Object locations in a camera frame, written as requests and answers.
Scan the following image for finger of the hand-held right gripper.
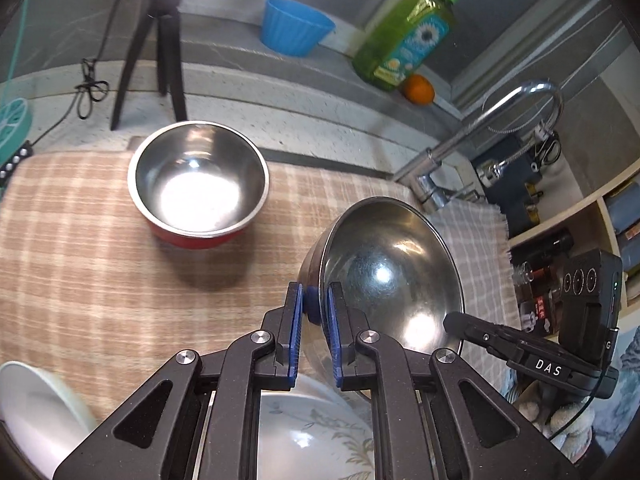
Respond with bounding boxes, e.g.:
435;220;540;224
443;311;526;361

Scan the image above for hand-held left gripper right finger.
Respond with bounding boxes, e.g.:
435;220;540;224
326;282;581;480

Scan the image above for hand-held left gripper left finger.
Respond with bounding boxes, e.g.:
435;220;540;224
52;282;307;480

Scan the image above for plain stainless steel bowl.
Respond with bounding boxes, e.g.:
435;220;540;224
297;196;466;396

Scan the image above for white plate green leaf print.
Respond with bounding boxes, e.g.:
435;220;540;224
257;374;376;480

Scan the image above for red steel bowl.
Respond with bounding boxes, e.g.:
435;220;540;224
127;120;271;251

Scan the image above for pale blue ceramic bowl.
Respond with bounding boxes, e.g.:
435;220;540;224
0;360;98;480

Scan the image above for black and red box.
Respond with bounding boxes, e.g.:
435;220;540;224
520;290;566;336

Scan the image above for beige shelf unit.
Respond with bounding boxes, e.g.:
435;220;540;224
507;150;640;351

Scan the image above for dark knife block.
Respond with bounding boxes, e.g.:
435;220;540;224
472;135;561;226

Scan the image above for black kitchen scissors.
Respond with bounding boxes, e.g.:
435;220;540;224
530;137;561;171

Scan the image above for chrome gooseneck faucet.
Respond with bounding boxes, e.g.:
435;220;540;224
392;79;564;211

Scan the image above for beige checked cloth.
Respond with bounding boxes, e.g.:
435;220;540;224
0;150;521;426

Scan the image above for orange fruit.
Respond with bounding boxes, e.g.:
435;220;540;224
404;74;435;106

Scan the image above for green dish soap pump bottle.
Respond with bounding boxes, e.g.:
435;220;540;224
351;0;482;92

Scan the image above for blue plastic cup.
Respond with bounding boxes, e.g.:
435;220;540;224
261;0;337;57

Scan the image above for black mini tripod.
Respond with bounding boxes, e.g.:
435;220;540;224
110;0;188;131

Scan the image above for black power strip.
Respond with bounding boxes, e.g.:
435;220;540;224
0;142;33;181

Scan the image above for chrome flexible sprayer hose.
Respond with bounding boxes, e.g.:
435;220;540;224
475;127;561;188

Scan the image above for black ring light cable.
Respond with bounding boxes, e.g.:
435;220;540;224
75;0;136;121

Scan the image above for teal hose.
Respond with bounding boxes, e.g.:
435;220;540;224
0;0;36;161

